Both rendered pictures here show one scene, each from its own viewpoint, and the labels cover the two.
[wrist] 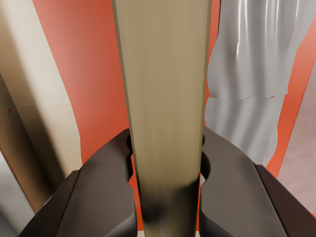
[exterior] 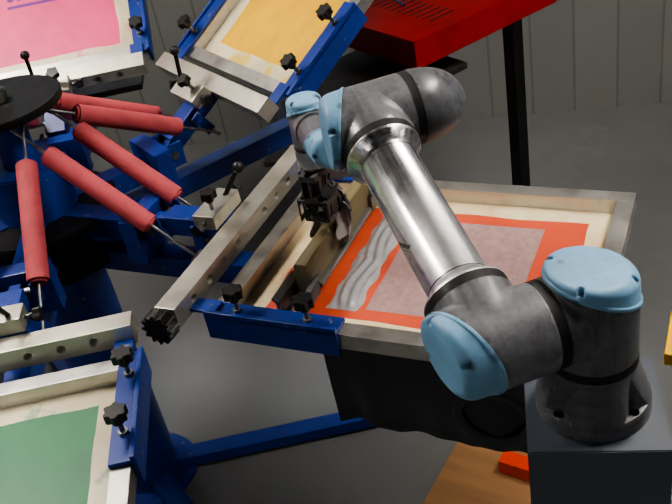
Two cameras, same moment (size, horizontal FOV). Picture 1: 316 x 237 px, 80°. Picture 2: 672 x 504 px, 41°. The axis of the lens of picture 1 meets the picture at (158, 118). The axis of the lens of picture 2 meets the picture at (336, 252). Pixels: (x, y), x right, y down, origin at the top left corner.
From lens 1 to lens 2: 1.99 m
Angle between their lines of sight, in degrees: 80
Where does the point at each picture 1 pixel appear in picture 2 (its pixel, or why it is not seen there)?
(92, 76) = not seen: hidden behind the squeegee
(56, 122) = (293, 256)
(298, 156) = (387, 282)
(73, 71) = not seen: hidden behind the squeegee
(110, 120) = not seen: hidden behind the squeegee
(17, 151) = (274, 253)
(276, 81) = (381, 255)
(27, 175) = (268, 260)
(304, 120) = (391, 269)
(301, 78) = (391, 257)
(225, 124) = (358, 264)
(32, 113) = (287, 253)
